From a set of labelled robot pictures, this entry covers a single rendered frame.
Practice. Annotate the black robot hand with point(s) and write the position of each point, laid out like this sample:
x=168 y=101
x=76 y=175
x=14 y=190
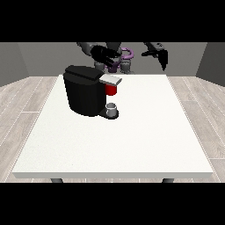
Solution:
x=162 y=55
x=102 y=54

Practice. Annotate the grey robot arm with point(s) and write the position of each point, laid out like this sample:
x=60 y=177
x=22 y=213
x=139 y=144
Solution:
x=85 y=47
x=152 y=45

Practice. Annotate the pale grey machine lid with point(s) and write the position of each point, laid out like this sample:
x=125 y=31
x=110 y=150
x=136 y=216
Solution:
x=111 y=79

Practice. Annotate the red pod holder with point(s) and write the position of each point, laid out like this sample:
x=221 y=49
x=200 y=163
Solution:
x=110 y=89

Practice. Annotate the black coffee machine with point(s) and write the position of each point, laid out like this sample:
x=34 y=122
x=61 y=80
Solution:
x=83 y=93

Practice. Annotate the small grey cup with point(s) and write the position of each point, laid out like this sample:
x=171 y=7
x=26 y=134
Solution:
x=111 y=110

